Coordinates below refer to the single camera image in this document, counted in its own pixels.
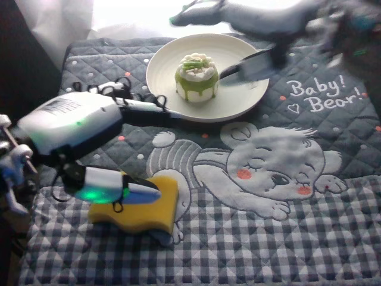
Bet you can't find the grey bear print quilt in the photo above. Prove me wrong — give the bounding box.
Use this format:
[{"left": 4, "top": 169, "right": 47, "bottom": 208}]
[{"left": 17, "top": 31, "right": 381, "bottom": 286}]

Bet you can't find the yellow green wavy sponge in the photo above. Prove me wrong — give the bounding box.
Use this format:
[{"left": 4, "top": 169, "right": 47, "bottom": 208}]
[{"left": 89, "top": 175, "right": 179, "bottom": 247}]

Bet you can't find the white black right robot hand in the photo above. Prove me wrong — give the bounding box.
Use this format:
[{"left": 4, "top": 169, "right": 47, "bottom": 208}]
[{"left": 168, "top": 0, "right": 312, "bottom": 88}]

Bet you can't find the round cream plate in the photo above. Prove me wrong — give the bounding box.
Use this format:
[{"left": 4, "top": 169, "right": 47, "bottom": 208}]
[{"left": 145, "top": 33, "right": 270, "bottom": 123}]

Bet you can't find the white curtain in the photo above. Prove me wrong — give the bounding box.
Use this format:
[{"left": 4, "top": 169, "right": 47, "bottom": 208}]
[{"left": 17, "top": 0, "right": 179, "bottom": 72}]

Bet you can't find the green white toy cake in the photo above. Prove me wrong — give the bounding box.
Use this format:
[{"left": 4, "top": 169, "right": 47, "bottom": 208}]
[{"left": 175, "top": 52, "right": 220, "bottom": 104}]

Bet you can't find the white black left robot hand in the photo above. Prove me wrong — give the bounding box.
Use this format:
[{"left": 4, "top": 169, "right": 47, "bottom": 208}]
[{"left": 17, "top": 76, "right": 187, "bottom": 214}]

